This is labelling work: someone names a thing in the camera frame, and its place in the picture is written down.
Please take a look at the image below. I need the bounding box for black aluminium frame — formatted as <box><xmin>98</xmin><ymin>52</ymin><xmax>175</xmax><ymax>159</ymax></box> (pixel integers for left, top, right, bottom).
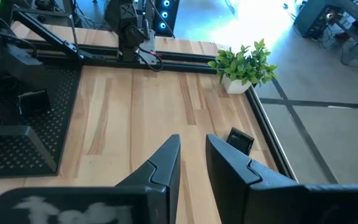
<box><xmin>11</xmin><ymin>9</ymin><xmax>300</xmax><ymax>183</ymax></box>

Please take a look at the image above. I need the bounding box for computer tower with blue lights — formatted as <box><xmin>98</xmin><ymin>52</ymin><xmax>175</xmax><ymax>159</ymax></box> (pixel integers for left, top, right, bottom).
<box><xmin>152</xmin><ymin>0</ymin><xmax>180</xmax><ymax>37</ymax></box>

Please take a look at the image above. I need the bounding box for grey metal bracket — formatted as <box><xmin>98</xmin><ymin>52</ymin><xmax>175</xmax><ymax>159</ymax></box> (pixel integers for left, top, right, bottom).
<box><xmin>139</xmin><ymin>29</ymin><xmax>158</xmax><ymax>65</ymax></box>

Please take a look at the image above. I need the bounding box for black perforated tray with handle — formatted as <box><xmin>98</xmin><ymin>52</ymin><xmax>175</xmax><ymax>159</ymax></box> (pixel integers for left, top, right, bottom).
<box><xmin>0</xmin><ymin>63</ymin><xmax>83</xmax><ymax>180</ymax></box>

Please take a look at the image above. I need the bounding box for small square black plate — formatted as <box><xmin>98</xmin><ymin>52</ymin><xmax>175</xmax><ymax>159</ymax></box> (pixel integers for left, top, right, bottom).
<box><xmin>226</xmin><ymin>127</ymin><xmax>255</xmax><ymax>156</ymax></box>
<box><xmin>17</xmin><ymin>89</ymin><xmax>52</xmax><ymax>116</ymax></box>

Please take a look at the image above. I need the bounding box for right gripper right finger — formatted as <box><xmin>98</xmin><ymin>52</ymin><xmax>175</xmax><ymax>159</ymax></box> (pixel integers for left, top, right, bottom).
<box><xmin>206</xmin><ymin>135</ymin><xmax>358</xmax><ymax>224</ymax></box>

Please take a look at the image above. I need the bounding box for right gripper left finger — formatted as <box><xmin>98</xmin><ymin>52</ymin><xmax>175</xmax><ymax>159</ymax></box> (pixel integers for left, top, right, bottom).
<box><xmin>0</xmin><ymin>134</ymin><xmax>181</xmax><ymax>224</ymax></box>

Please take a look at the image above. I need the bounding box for green plant in white pot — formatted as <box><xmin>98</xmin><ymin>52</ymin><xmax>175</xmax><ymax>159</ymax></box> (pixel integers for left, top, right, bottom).
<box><xmin>208</xmin><ymin>38</ymin><xmax>278</xmax><ymax>95</ymax></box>

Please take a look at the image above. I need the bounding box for grey workbench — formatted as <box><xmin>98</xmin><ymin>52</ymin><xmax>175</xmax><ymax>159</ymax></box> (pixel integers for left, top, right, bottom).
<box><xmin>293</xmin><ymin>0</ymin><xmax>358</xmax><ymax>65</ymax></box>

